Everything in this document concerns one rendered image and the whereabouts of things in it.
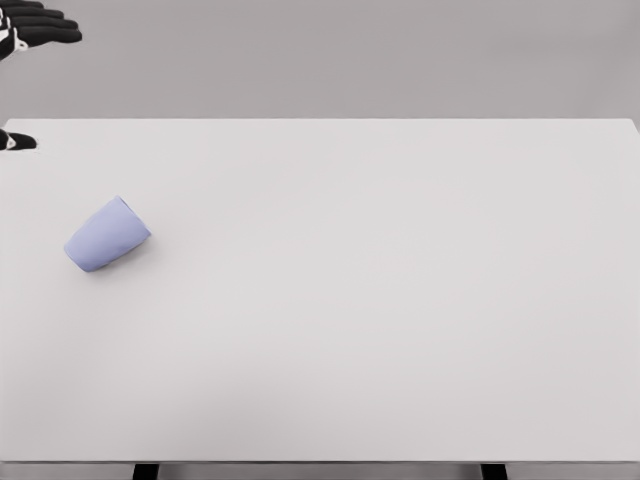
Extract light blue cup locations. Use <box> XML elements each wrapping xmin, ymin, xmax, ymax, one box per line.
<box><xmin>63</xmin><ymin>194</ymin><xmax>153</xmax><ymax>274</ymax></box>

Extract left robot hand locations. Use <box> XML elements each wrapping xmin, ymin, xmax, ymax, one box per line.
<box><xmin>0</xmin><ymin>0</ymin><xmax>83</xmax><ymax>153</ymax></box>

